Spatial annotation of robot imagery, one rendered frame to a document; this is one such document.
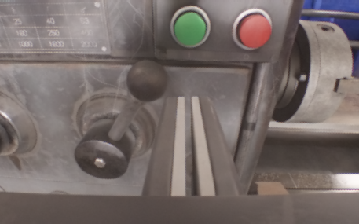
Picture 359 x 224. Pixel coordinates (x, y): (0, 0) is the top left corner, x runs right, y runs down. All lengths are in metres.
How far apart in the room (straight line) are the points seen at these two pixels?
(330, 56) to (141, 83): 0.41
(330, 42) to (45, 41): 0.48
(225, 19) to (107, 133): 0.16
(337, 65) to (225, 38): 0.33
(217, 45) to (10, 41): 0.24
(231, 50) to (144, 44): 0.09
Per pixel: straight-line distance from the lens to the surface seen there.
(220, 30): 0.20
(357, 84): 0.51
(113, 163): 0.24
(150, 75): 0.16
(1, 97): 0.34
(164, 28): 0.20
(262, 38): 0.20
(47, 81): 0.29
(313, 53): 0.47
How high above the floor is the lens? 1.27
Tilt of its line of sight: 32 degrees down
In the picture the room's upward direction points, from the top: 1 degrees clockwise
